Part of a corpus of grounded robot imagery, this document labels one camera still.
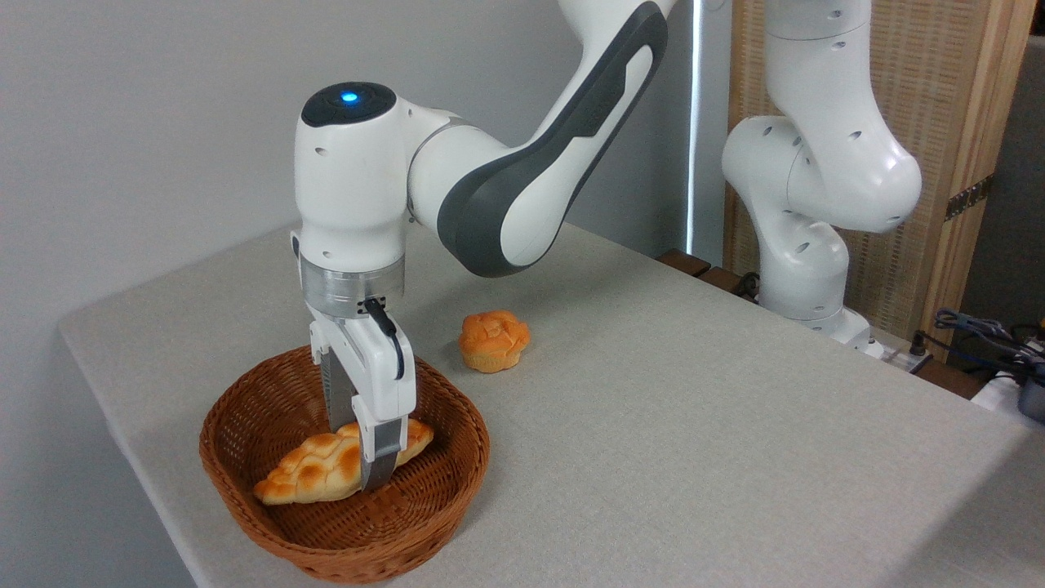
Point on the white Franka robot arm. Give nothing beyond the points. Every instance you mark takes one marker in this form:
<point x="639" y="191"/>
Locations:
<point x="351" y="188"/>

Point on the round muffin bread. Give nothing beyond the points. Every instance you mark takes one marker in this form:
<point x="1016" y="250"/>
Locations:
<point x="493" y="343"/>

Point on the long braided bread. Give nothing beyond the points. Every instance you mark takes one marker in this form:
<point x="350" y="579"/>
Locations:
<point x="310" y="474"/>

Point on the metal screen hinge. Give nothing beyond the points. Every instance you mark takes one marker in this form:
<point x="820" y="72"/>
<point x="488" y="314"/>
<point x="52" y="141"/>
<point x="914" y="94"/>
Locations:
<point x="970" y="198"/>

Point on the brown wicker basket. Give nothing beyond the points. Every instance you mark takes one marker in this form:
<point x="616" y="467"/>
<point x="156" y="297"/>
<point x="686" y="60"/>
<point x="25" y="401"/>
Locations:
<point x="269" y="392"/>

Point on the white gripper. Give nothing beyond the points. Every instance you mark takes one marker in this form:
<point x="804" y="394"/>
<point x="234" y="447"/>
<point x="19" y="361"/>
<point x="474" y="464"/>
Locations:
<point x="375" y="367"/>

